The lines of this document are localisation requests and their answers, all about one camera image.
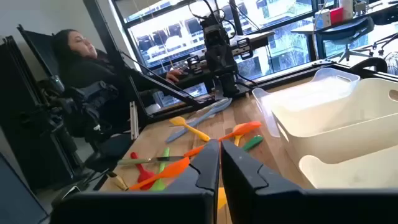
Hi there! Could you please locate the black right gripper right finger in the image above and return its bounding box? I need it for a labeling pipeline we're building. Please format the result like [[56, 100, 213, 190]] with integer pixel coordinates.
[[221, 139, 398, 224]]

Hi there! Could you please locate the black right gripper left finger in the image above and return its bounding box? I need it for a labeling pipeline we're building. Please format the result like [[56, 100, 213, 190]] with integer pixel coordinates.
[[49, 139, 221, 224]]

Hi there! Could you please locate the green silicone spatula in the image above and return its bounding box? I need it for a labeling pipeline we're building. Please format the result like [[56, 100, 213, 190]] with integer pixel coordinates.
[[149, 147, 171, 192]]

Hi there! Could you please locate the salmon silicone utensil handle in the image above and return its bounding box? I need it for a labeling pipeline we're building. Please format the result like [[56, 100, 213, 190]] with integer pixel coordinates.
[[129, 157, 191, 191]]

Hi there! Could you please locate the red silicone spatula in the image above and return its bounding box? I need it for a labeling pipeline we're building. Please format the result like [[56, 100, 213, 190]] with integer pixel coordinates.
[[129, 151, 156, 191]]

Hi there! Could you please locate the orange silicone spatula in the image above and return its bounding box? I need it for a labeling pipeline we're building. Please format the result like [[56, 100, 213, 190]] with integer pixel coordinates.
[[183, 120, 263, 158]]

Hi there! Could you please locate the blue silicone spoon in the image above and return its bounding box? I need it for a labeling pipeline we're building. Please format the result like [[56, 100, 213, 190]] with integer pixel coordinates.
[[164, 98, 233, 144]]

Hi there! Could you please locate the teal white patterned knife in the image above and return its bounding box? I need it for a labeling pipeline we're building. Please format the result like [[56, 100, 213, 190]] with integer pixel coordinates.
[[194, 98, 231, 116]]

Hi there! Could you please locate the white plastic bin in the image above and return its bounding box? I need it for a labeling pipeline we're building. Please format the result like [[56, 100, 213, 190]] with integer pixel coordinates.
[[298, 154, 398, 190], [270, 77, 398, 166]]

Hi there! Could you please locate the person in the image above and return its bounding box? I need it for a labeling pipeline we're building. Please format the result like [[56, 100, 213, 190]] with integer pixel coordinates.
[[51, 29, 184, 138]]

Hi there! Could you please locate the black floor fan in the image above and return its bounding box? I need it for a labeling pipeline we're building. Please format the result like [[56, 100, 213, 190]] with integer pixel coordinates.
[[384, 51, 398, 76]]

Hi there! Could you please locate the dark office chair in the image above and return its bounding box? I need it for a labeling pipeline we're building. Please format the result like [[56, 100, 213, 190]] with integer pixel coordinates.
[[315, 17, 376, 63]]

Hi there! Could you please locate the white box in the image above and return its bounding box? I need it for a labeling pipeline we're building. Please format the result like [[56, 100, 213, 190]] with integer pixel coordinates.
[[314, 9, 331, 29]]

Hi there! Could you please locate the red box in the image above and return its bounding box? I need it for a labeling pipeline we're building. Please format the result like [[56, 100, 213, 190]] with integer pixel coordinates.
[[329, 7, 345, 25]]

